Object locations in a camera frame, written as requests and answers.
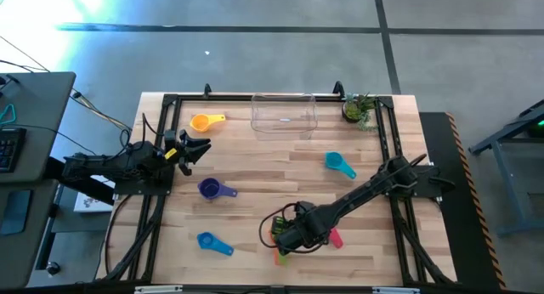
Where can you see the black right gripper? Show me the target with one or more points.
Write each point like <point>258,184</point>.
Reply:
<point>302,230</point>

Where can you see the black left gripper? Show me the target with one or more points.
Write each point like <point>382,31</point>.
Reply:
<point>172,151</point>

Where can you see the yellow measuring cup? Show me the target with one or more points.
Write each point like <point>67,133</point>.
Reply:
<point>200,123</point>

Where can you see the green measuring cup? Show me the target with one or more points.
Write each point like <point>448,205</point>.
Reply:
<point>284,260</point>

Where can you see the red measuring cup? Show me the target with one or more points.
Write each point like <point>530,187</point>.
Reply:
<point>336,239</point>

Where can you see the orange measuring cup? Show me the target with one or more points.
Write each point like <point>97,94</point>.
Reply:
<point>277,258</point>

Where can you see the purple measuring cup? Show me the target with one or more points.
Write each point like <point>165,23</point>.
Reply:
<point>210,188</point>

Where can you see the teal measuring cup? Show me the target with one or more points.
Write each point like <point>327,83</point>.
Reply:
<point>336,161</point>

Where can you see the blue measuring cup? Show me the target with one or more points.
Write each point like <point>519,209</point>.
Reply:
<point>208,241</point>

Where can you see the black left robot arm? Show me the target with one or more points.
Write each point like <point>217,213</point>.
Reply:
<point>106,162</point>

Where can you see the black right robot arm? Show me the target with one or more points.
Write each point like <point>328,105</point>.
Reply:
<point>374,183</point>

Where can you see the clear plastic basket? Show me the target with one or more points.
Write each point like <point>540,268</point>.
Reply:
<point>284,115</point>

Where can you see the green circuit board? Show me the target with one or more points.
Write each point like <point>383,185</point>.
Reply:
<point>279,226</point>

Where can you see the white box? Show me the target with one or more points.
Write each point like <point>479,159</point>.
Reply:
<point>87,202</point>

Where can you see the potted succulent plant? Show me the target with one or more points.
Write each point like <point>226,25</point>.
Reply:
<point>355,110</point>

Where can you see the black hazard-striped floor mat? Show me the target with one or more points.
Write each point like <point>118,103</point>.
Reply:
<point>455,243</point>

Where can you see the grey desk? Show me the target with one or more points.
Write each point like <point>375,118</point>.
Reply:
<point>42,107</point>

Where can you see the teal loop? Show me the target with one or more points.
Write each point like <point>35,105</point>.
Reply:
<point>14,116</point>

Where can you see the black keyboard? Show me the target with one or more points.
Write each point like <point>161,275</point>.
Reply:
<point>10,149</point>

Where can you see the black round knob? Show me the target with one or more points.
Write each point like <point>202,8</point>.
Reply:
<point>52,268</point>

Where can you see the dark tablet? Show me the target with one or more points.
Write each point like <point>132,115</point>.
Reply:
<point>15,213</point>

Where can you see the black aluminium table frame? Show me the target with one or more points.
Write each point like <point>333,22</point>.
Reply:
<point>170,99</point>

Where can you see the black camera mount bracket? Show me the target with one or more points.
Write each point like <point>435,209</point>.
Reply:
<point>338,88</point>
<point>207,90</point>

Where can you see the silver metal bracket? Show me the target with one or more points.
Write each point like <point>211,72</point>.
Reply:
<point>158,289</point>
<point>396,290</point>

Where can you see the blue metal frame workbench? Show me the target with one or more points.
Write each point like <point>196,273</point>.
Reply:
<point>501,141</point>

